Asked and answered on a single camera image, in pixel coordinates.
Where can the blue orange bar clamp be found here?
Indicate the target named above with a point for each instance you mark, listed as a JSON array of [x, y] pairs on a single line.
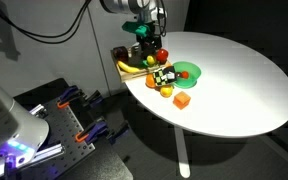
[[69, 94], [97, 128]]

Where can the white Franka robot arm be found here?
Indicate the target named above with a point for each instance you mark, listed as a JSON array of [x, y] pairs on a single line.
[[124, 5]]

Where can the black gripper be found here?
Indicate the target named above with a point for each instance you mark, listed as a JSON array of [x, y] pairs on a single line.
[[149, 40]]

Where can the checkered fabric cube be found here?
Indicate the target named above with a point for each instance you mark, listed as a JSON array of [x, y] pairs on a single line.
[[162, 77]]

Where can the small red toy ball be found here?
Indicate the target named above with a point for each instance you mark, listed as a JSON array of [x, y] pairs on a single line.
[[184, 75]]

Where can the black perforated breadboard plate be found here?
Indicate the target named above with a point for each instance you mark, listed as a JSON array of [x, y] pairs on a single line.
[[65, 128]]

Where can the green plastic bowl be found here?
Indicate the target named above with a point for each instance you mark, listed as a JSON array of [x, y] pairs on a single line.
[[194, 68]]

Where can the white table leg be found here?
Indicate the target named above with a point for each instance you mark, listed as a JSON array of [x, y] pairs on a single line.
[[181, 150]]

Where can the yellow toy ball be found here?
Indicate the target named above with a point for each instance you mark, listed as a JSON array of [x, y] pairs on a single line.
[[166, 91]]

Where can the yellow toy lemon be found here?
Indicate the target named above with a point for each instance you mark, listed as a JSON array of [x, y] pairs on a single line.
[[151, 60]]

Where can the aluminium extrusion rail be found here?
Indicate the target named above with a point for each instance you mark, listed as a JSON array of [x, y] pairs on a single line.
[[49, 152], [39, 110]]

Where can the wooden tray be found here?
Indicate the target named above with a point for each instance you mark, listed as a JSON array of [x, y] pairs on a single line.
[[130, 76]]

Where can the red toy apple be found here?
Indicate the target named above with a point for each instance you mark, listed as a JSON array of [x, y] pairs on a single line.
[[162, 55]]

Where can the yellow toy banana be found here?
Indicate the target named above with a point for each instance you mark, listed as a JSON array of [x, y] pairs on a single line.
[[128, 68]]

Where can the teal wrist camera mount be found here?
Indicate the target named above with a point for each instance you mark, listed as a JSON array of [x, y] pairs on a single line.
[[135, 28]]

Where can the perforated metal bench with clamps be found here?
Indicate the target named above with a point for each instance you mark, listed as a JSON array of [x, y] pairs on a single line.
[[110, 163]]

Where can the orange toy ball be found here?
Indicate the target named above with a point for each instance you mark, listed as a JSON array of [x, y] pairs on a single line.
[[149, 81]]

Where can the orange plastic block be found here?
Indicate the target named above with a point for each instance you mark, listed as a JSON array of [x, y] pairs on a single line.
[[181, 100]]

